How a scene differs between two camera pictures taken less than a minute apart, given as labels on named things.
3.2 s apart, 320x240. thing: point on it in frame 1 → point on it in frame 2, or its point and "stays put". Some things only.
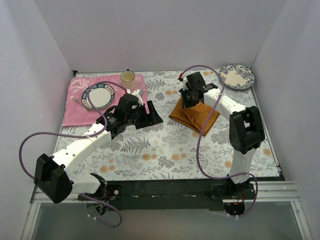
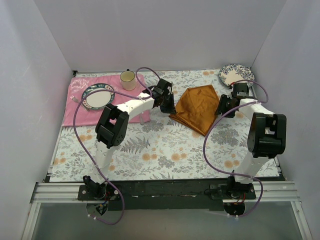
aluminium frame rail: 38,198 stays put
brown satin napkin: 199,117 stays put
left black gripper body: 143,116 → 167,103
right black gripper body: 189,97 → 223,106
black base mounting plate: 171,195 stays put
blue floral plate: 237,76 stays put
